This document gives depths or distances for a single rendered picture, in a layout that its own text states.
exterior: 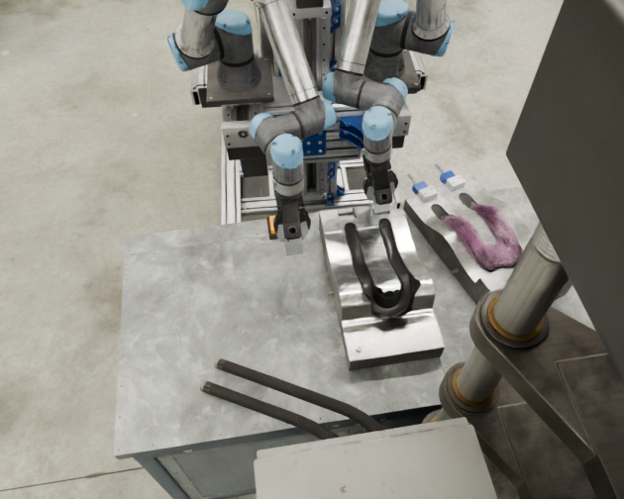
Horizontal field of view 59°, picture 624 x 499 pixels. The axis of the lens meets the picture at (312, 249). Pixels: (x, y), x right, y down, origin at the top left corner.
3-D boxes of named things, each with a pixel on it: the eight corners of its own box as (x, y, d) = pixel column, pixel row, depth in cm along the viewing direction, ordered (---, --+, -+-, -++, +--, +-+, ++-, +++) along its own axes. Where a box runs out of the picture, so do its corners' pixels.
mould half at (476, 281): (402, 209, 184) (407, 187, 175) (467, 183, 191) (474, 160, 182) (494, 329, 158) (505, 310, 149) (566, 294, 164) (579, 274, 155)
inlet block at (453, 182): (428, 171, 190) (431, 160, 186) (440, 167, 192) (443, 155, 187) (450, 197, 183) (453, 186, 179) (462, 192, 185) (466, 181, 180)
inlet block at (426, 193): (401, 182, 188) (403, 170, 183) (414, 177, 189) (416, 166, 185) (422, 208, 181) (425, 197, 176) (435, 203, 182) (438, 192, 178)
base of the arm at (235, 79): (217, 65, 192) (213, 41, 184) (260, 62, 193) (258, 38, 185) (217, 93, 183) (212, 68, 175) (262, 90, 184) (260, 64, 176)
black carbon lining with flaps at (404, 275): (341, 228, 171) (342, 208, 163) (391, 221, 172) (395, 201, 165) (364, 326, 151) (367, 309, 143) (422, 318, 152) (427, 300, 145)
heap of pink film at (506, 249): (434, 219, 174) (438, 203, 168) (479, 200, 179) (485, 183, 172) (483, 281, 160) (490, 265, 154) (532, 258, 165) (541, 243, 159)
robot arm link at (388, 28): (374, 30, 187) (377, -9, 176) (412, 38, 184) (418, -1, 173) (363, 49, 181) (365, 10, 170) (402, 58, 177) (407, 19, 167)
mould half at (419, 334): (319, 229, 180) (319, 201, 169) (396, 219, 182) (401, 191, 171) (349, 370, 151) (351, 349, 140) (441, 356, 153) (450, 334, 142)
